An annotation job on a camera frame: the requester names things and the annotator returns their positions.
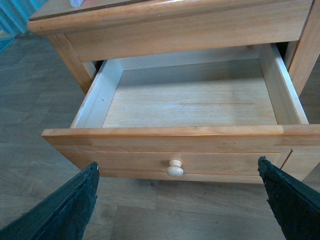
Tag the wooden drawer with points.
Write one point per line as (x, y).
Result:
(202, 115)

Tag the teal curtain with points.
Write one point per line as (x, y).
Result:
(14, 16)

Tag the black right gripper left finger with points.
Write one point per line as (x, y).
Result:
(63, 215)

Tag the pink marker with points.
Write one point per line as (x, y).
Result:
(76, 3)

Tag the wooden nightstand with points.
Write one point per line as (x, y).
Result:
(108, 29)

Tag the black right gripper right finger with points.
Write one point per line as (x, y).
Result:
(295, 206)

